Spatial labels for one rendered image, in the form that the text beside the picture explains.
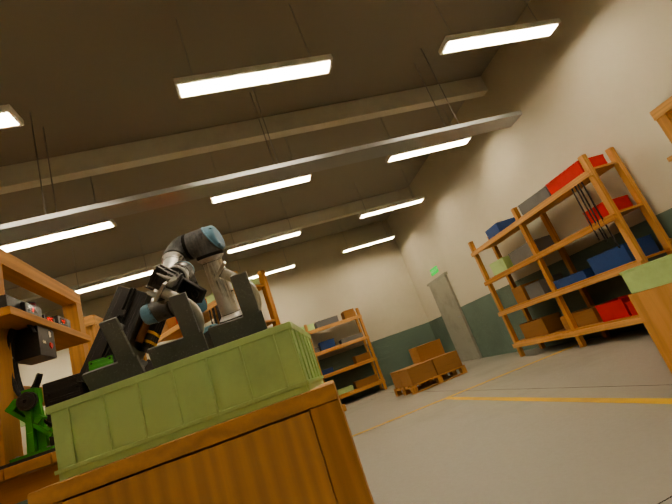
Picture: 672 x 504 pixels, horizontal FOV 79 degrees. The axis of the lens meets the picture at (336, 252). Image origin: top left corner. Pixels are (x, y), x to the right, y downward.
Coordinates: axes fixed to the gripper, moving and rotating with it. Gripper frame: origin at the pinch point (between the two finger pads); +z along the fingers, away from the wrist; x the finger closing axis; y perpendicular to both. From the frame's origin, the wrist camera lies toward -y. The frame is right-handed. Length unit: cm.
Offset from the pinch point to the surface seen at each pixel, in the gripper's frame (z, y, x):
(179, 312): 5.0, -5.9, -1.7
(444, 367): -564, -436, -77
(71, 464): 20.7, -1.2, -39.1
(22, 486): -28, 16, -89
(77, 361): -170, 50, -117
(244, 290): 6.4, -18.4, 11.5
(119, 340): 5.8, 4.3, -14.7
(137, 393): 18.3, -6.8, -19.3
